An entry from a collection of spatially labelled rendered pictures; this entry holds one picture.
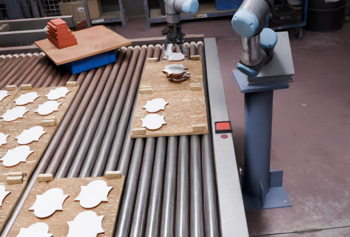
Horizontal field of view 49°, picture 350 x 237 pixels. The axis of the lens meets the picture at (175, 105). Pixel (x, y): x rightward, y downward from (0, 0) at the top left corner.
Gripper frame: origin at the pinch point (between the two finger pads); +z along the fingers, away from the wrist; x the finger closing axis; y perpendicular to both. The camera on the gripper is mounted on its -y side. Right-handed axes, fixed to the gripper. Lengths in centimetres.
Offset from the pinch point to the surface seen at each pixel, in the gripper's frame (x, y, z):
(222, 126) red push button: -9, 55, 15
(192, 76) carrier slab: 8.9, 2.2, 14.2
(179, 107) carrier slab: -15.3, 28.1, 14.2
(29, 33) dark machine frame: -52, -129, 6
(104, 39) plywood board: -16, -66, 4
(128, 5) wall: 160, -441, 88
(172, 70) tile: -2.9, 0.5, 7.3
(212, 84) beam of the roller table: 14.3, 14.5, 16.3
